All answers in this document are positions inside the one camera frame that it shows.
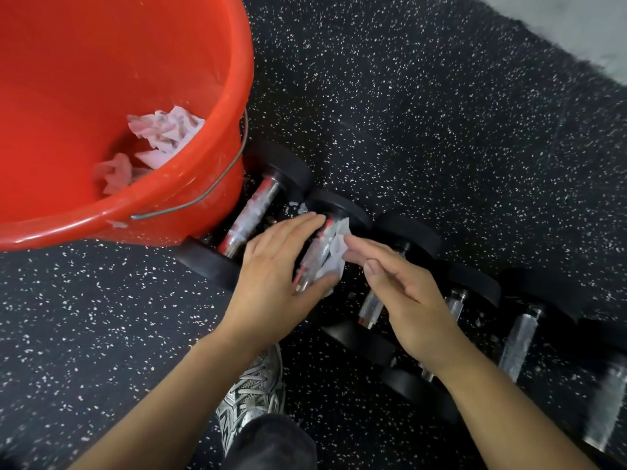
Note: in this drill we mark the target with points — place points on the person's right hand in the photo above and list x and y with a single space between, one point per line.
416 308

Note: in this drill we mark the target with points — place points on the person's left hand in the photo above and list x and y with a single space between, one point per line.
267 293

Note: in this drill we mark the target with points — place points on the person's left little finger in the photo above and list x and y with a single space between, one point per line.
251 252

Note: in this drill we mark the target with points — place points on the person's right middle finger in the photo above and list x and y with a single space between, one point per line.
377 249

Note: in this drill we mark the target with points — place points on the person's right thumb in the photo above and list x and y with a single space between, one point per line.
378 283

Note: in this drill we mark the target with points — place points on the person's left middle finger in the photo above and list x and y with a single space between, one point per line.
289 235

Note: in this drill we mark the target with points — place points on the person's left thumb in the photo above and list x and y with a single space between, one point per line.
318 288

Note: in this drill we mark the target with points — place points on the white cleaning wipe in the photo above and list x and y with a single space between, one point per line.
338 250

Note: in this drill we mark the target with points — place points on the person's left forearm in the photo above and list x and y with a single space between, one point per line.
181 406

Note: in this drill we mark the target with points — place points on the person's right forearm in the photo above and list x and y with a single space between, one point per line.
504 416

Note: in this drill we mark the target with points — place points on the row of black dumbbells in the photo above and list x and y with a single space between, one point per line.
281 163

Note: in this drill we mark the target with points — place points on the silver mesh sneaker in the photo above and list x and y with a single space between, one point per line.
250 391

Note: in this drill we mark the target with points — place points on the large crumpled white tissue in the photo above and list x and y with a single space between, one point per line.
164 132

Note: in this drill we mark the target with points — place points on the small crumpled white tissue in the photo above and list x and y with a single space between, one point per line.
116 173

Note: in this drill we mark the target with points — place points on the dark trouser leg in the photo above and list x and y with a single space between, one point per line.
272 443

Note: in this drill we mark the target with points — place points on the red plastic bucket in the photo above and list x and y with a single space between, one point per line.
63 68

